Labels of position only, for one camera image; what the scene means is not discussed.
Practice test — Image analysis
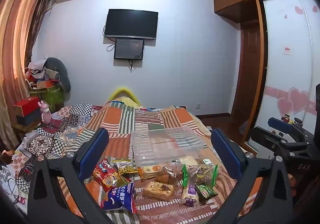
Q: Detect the black wall television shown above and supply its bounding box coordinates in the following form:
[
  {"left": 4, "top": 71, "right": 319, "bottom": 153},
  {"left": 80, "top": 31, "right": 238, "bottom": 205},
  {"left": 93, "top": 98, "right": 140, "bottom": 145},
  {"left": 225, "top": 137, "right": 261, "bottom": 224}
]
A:
[{"left": 104, "top": 9, "right": 159, "bottom": 40}]

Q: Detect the orange striped patchwork blanket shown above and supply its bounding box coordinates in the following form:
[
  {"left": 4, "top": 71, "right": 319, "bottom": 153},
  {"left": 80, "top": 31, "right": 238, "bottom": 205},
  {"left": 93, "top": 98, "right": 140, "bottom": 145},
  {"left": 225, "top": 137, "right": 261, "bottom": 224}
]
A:
[{"left": 50, "top": 100, "right": 265, "bottom": 224}]

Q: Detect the small black wall monitor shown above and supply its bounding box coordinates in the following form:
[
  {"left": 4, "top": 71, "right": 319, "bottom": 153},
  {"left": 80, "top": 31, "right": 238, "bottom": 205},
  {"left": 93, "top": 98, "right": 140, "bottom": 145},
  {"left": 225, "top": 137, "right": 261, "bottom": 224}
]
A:
[{"left": 114, "top": 39, "right": 145, "bottom": 61}]

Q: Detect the wooden bedside table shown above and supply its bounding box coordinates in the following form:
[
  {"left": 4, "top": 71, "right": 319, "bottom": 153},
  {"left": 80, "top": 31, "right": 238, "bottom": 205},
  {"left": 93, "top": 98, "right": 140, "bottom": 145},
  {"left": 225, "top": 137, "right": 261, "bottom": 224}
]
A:
[{"left": 12, "top": 123, "right": 42, "bottom": 140}]

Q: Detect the green-edged clear snack packet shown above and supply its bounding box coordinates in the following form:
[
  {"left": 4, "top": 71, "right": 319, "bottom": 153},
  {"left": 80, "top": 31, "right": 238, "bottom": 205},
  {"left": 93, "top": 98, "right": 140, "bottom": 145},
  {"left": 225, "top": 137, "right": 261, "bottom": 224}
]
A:
[{"left": 181, "top": 164, "right": 218, "bottom": 187}]

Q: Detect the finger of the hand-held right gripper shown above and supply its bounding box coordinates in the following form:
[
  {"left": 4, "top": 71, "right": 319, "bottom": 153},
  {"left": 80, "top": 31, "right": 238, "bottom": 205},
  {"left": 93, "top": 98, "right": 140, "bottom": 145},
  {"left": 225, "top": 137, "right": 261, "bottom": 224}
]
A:
[
  {"left": 268, "top": 117, "right": 310, "bottom": 140},
  {"left": 250, "top": 126, "right": 310, "bottom": 162}
]

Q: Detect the dark box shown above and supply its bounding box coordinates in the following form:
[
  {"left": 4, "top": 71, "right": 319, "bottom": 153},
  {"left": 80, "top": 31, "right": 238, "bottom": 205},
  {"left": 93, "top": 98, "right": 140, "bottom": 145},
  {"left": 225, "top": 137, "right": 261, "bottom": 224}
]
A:
[{"left": 16, "top": 112, "right": 42, "bottom": 126}]

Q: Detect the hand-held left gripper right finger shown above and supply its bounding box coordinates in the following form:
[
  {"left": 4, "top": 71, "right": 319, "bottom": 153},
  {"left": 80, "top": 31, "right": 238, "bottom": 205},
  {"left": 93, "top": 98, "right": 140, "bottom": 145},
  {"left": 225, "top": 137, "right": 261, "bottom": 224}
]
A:
[{"left": 207, "top": 128, "right": 294, "bottom": 224}]

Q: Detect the red box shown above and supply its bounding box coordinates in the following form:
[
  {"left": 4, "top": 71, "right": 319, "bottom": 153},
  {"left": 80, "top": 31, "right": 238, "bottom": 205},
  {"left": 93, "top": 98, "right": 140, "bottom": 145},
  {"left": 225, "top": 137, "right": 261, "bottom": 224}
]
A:
[{"left": 13, "top": 97, "right": 42, "bottom": 117}]

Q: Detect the grey cushion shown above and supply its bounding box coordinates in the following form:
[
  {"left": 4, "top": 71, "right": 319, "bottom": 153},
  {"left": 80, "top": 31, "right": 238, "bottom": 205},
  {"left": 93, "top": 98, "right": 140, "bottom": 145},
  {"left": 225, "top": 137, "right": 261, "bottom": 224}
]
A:
[{"left": 45, "top": 57, "right": 72, "bottom": 93}]

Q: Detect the yellow headboard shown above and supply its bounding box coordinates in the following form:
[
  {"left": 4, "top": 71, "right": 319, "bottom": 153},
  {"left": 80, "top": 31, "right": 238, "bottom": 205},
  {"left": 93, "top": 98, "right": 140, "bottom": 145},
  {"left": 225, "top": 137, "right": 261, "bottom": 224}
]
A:
[{"left": 107, "top": 87, "right": 140, "bottom": 105}]

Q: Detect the red snack packet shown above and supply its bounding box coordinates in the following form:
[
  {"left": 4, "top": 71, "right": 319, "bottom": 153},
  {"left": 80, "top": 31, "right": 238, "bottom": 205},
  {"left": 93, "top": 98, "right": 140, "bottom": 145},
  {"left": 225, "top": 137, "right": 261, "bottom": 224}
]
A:
[{"left": 93, "top": 158, "right": 125, "bottom": 192}]

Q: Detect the clear brown pastry packet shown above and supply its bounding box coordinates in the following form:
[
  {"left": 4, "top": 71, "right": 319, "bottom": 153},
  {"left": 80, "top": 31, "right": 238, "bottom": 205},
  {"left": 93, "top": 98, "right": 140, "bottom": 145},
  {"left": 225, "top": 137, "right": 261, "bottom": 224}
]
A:
[{"left": 154, "top": 163, "right": 183, "bottom": 185}]

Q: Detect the wooden wardrobe with white door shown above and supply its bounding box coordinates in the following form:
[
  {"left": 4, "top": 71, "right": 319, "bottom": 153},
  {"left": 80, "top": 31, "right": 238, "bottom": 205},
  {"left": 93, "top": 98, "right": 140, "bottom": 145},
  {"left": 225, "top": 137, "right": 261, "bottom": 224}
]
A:
[{"left": 213, "top": 0, "right": 320, "bottom": 155}]

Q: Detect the brown striped curtain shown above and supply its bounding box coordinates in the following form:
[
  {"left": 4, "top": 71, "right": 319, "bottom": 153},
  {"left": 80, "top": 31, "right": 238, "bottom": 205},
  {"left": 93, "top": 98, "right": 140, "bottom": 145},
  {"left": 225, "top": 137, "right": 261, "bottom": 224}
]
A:
[{"left": 0, "top": 0, "right": 57, "bottom": 152}]

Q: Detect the white snack packet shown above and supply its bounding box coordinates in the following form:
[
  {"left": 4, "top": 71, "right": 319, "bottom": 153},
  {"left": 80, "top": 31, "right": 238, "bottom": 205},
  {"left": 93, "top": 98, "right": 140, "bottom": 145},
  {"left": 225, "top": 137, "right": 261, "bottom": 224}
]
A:
[{"left": 179, "top": 155, "right": 200, "bottom": 167}]

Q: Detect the orange cracker packet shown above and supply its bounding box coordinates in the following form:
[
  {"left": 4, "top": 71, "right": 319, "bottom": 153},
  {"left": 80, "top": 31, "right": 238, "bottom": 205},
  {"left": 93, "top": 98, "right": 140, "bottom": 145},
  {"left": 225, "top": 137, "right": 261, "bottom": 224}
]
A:
[{"left": 137, "top": 164, "right": 160, "bottom": 180}]

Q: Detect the green cardboard box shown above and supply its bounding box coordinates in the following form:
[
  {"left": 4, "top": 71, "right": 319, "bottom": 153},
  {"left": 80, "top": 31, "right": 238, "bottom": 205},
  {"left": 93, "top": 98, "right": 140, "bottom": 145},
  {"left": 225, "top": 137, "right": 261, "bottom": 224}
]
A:
[{"left": 29, "top": 84, "right": 64, "bottom": 112}]

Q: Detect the clear plastic storage box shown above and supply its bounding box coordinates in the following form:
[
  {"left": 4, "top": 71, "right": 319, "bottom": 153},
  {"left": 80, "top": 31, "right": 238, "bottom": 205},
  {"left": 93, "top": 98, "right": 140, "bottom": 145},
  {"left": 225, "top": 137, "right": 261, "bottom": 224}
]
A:
[{"left": 130, "top": 125, "right": 208, "bottom": 167}]

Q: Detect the brown wooden door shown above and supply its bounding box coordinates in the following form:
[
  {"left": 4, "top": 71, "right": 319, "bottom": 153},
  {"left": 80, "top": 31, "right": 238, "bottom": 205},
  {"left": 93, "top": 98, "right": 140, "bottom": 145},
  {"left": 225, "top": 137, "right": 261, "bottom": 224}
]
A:
[{"left": 230, "top": 21, "right": 263, "bottom": 125}]

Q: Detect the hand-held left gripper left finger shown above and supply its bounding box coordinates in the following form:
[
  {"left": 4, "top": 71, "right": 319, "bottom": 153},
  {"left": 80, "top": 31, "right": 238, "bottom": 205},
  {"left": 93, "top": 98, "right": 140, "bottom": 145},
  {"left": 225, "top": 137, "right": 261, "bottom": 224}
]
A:
[{"left": 27, "top": 127, "right": 113, "bottom": 224}]

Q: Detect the pink bunny toy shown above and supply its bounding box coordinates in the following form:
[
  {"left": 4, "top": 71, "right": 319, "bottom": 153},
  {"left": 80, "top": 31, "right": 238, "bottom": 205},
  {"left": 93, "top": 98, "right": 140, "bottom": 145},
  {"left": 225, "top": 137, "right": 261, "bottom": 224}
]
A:
[{"left": 38, "top": 100, "right": 52, "bottom": 124}]

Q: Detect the clear nut brittle packet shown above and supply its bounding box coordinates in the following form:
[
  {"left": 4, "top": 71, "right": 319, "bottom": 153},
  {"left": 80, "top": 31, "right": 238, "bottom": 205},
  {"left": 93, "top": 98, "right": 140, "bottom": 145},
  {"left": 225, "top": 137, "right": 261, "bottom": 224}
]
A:
[{"left": 142, "top": 180, "right": 176, "bottom": 202}]

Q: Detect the small green snack packet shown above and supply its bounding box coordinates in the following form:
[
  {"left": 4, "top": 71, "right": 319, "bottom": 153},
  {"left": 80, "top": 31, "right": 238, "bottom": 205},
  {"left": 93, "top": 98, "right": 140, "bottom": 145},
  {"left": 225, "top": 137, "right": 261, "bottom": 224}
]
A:
[{"left": 195, "top": 183, "right": 218, "bottom": 199}]

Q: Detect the blue snack packet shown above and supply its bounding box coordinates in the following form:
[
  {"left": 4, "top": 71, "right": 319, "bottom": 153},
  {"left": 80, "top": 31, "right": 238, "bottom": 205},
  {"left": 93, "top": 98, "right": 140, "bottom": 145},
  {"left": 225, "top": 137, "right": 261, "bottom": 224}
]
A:
[{"left": 100, "top": 181, "right": 137, "bottom": 214}]

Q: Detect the purple snack packet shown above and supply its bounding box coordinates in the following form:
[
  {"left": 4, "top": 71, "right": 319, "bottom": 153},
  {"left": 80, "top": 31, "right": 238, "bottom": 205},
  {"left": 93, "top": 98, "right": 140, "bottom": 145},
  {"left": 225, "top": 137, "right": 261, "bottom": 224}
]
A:
[{"left": 180, "top": 184, "right": 200, "bottom": 207}]

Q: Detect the pile of clutter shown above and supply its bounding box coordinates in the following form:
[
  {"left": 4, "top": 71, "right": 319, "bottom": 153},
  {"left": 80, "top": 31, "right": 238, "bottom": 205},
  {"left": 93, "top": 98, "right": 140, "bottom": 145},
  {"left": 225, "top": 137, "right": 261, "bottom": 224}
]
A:
[{"left": 25, "top": 60, "right": 62, "bottom": 90}]

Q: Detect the yellow snack packet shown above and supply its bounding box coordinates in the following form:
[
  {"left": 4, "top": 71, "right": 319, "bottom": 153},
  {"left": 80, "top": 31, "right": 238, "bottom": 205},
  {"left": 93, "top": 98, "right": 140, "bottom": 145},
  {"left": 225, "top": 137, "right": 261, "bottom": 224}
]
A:
[{"left": 112, "top": 159, "right": 138, "bottom": 176}]

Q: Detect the checkered patchwork quilt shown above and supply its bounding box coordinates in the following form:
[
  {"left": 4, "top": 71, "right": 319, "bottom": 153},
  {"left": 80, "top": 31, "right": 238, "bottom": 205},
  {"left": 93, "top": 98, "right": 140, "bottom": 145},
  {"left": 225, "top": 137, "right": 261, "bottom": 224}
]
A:
[{"left": 10, "top": 104, "right": 103, "bottom": 189}]

